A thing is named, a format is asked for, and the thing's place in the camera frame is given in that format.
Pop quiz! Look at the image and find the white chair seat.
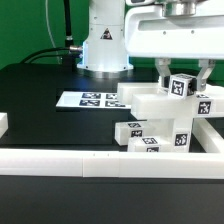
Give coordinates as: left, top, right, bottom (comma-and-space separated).
146, 118, 193, 153

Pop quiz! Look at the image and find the thin white cable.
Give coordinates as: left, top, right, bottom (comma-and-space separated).
45, 0, 63, 64

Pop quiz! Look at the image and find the white U-shaped obstacle fence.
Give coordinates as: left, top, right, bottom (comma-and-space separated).
0, 112, 224, 178

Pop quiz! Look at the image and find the white sheet with markers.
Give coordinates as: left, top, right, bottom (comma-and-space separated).
56, 91, 130, 109

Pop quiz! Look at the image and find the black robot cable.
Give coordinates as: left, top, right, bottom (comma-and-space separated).
20, 0, 84, 64

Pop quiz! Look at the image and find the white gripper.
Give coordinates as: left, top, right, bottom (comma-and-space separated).
125, 3, 224, 91

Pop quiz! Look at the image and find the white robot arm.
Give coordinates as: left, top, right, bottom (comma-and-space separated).
78, 0, 224, 91

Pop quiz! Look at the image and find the white chair back frame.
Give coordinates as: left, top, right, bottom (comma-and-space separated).
117, 82, 224, 120

